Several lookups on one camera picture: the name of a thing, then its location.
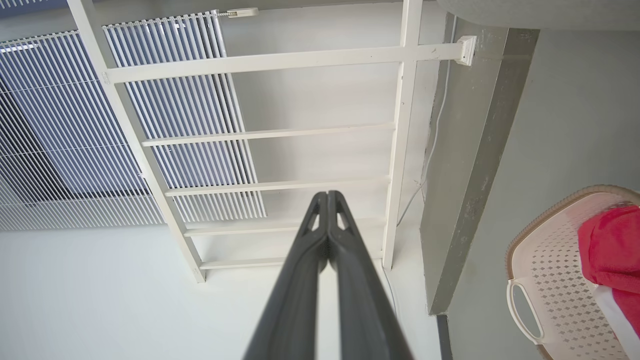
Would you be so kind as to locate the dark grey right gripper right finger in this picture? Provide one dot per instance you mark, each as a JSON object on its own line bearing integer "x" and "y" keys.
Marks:
{"x": 365, "y": 320}

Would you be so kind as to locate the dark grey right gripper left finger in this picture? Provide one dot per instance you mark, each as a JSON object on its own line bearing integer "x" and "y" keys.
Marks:
{"x": 295, "y": 310}

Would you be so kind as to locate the pink perforated laundry basket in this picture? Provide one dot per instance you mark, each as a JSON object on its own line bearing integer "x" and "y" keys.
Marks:
{"x": 550, "y": 270}

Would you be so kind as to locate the grey concrete raised ledge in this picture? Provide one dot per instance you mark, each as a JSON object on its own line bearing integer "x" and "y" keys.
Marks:
{"x": 470, "y": 150}

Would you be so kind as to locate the narrow white window blind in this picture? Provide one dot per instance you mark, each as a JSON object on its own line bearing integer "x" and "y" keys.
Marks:
{"x": 200, "y": 105}

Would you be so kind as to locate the white metal railing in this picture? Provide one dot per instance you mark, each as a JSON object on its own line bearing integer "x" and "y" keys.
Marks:
{"x": 260, "y": 61}

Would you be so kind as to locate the red garment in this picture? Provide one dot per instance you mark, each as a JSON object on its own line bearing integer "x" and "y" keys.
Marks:
{"x": 615, "y": 250}

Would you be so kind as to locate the wide white window blind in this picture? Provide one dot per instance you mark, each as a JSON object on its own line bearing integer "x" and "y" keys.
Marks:
{"x": 50, "y": 125}

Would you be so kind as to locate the white blind headrail bracket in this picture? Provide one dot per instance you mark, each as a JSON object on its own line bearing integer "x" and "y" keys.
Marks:
{"x": 243, "y": 12}

